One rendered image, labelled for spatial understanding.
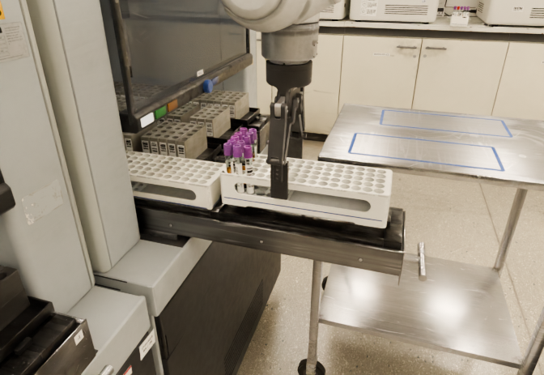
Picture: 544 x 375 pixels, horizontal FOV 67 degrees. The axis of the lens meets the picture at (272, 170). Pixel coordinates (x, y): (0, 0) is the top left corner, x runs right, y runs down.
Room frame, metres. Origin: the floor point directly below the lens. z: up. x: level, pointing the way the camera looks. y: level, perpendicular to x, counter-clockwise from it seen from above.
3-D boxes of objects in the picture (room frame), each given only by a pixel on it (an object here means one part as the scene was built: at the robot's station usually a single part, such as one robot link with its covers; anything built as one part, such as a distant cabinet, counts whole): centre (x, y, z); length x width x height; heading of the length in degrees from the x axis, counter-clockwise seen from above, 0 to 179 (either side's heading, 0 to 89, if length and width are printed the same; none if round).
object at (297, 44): (0.66, -0.03, 1.12); 0.09 x 0.09 x 0.06
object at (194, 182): (0.75, 0.24, 0.83); 0.30 x 0.10 x 0.06; 73
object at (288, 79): (0.67, -0.03, 1.04); 0.08 x 0.07 x 0.09; 163
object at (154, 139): (0.91, 0.25, 0.85); 0.12 x 0.02 x 0.06; 163
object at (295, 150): (0.72, -0.04, 0.90); 0.03 x 0.01 x 0.07; 73
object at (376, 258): (0.69, 0.07, 0.78); 0.73 x 0.14 x 0.09; 73
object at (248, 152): (0.65, 0.04, 0.89); 0.02 x 0.02 x 0.11
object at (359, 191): (0.66, -0.06, 0.86); 0.30 x 0.10 x 0.06; 73
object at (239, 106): (1.18, 0.10, 0.85); 0.12 x 0.02 x 0.06; 162
